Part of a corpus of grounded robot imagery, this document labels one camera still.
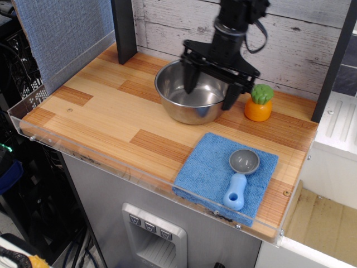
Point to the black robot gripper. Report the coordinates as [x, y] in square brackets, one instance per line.
[221, 59]

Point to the stainless steel bowl pot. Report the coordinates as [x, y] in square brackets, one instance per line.
[201, 106]

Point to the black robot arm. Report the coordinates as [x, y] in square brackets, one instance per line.
[239, 12]

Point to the orange toy carrot green top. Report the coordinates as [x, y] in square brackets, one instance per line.
[259, 107]

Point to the grey blue toy scoop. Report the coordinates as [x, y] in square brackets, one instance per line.
[243, 162]

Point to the blue microfiber cloth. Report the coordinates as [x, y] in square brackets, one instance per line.
[205, 178]

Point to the blue fabric panel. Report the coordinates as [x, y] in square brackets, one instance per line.
[65, 36]

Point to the silver toy fridge cabinet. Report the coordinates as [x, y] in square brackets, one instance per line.
[102, 194]

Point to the clear acrylic table guard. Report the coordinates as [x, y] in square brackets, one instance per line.
[109, 116]

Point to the grey water dispenser panel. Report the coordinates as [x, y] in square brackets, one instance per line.
[154, 242]

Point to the white toy sink unit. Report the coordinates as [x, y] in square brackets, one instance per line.
[320, 228]

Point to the yellow object bottom left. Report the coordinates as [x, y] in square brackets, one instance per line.
[38, 262]

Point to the black vertical post right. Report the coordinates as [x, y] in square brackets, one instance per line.
[342, 44]

